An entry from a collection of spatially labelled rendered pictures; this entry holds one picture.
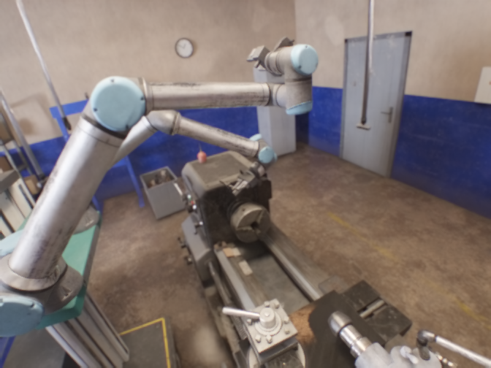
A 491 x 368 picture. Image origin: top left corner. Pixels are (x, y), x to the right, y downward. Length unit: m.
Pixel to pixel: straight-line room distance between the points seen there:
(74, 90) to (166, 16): 1.92
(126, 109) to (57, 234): 0.36
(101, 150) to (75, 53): 4.08
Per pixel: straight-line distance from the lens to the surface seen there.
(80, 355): 1.58
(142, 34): 4.67
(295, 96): 0.85
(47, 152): 4.96
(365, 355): 1.05
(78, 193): 0.67
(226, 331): 1.93
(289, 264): 1.64
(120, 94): 0.60
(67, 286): 1.06
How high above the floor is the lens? 2.06
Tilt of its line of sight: 26 degrees down
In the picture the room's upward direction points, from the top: 9 degrees counter-clockwise
